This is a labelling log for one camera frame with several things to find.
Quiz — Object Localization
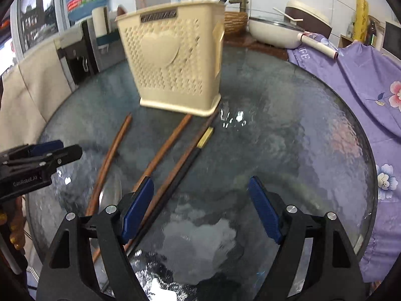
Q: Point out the purple floral cloth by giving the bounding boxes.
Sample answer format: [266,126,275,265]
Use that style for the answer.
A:
[287,41,400,283]

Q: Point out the woven basket sink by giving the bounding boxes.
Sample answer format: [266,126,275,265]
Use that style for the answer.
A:
[224,12,248,36]

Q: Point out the white microwave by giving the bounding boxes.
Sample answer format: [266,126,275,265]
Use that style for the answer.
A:
[382,21,401,60]

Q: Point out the brown wooden chopstick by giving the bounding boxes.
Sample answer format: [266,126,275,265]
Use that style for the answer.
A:
[85,113,133,216]
[92,114,192,263]

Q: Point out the beige cloth cover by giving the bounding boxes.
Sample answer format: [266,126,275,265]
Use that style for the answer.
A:
[0,41,72,151]

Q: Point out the black chopstick gold band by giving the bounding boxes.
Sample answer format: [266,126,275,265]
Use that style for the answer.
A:
[123,125,216,258]

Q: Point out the window frame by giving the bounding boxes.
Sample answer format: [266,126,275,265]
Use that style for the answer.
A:
[10,0,70,59]

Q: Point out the wooden counter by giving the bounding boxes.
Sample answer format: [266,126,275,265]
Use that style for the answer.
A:
[224,32,288,61]

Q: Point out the paper cup stack holder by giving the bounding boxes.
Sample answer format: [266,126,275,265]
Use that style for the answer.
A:
[92,6,120,50]

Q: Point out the cream perforated utensil holder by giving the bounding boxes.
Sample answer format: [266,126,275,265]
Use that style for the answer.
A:
[116,0,225,117]

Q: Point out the water dispenser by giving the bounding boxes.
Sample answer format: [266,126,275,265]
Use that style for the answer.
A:
[54,18,126,91]

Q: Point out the dark brown chopstick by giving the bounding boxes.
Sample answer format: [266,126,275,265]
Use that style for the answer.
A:
[123,107,220,253]

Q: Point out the yellow roll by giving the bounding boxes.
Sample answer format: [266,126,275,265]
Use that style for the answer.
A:
[353,0,369,43]

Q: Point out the white frying pan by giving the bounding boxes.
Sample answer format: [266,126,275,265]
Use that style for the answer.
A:
[248,17,339,59]

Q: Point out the brass faucet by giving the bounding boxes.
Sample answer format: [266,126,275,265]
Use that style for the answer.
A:
[228,0,249,12]

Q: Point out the left hand orange nails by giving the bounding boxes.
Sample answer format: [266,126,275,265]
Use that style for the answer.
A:
[0,196,26,250]

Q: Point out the rice cooker brown white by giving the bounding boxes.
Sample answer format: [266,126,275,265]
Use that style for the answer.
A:
[273,0,332,39]

